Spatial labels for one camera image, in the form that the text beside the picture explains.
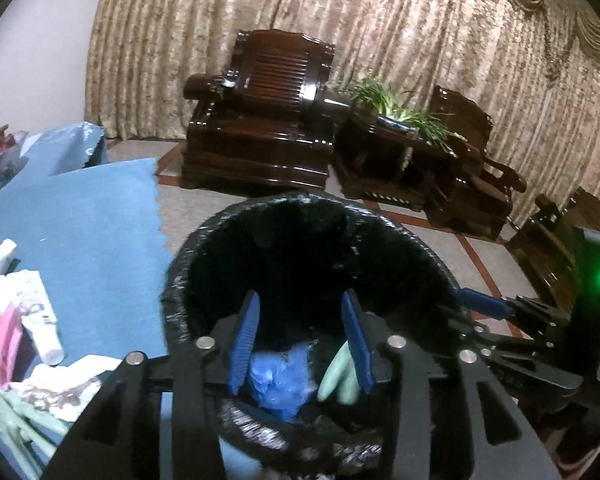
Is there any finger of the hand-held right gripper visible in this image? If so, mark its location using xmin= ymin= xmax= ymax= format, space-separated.
xmin=452 ymin=287 xmax=518 ymax=320
xmin=445 ymin=310 xmax=493 ymax=347

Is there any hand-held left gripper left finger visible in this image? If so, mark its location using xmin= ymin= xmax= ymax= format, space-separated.
xmin=40 ymin=289 xmax=262 ymax=480

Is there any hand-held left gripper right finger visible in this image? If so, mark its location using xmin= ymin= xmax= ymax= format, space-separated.
xmin=340 ymin=289 xmax=561 ymax=480

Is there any trash bin with black bag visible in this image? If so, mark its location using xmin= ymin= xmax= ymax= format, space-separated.
xmin=161 ymin=192 xmax=468 ymax=480

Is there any blue plastic glove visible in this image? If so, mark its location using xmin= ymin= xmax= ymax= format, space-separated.
xmin=247 ymin=342 xmax=313 ymax=421

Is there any dark wooden chair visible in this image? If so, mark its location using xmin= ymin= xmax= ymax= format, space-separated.
xmin=505 ymin=186 xmax=600 ymax=323

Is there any dark wooden armchair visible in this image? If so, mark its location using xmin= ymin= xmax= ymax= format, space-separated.
xmin=424 ymin=85 xmax=529 ymax=242
xmin=182 ymin=29 xmax=352 ymax=192

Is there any dark wooden side table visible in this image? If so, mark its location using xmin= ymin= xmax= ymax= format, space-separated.
xmin=332 ymin=107 xmax=461 ymax=212

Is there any patterned crumpled paper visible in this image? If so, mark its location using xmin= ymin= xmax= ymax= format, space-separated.
xmin=9 ymin=354 xmax=124 ymax=422

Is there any green potted plant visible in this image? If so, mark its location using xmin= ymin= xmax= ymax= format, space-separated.
xmin=347 ymin=77 xmax=457 ymax=155

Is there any white tube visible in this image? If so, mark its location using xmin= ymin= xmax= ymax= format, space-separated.
xmin=0 ymin=269 xmax=66 ymax=366

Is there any pink plastic item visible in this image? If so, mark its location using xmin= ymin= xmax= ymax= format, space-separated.
xmin=0 ymin=302 xmax=22 ymax=389

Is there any beige patterned curtain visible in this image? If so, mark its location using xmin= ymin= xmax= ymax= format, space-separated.
xmin=82 ymin=0 xmax=600 ymax=241

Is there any glass fruit bowl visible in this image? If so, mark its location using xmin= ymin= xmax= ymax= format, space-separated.
xmin=0 ymin=130 xmax=33 ymax=202

